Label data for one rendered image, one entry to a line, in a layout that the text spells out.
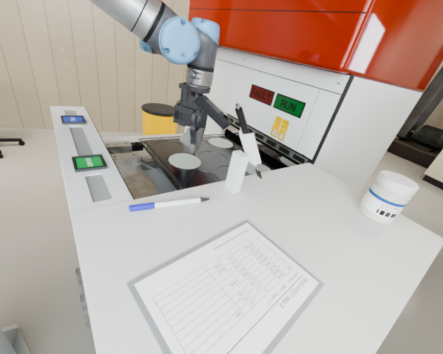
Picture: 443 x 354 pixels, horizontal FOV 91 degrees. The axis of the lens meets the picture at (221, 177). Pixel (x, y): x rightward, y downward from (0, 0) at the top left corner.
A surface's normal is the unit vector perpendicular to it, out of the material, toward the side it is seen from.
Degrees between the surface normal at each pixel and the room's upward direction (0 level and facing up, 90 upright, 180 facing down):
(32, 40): 90
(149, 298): 0
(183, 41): 90
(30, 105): 90
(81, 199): 0
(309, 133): 90
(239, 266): 0
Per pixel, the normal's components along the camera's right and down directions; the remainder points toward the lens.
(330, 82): -0.80, 0.16
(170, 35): 0.38, 0.54
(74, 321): 0.19, -0.84
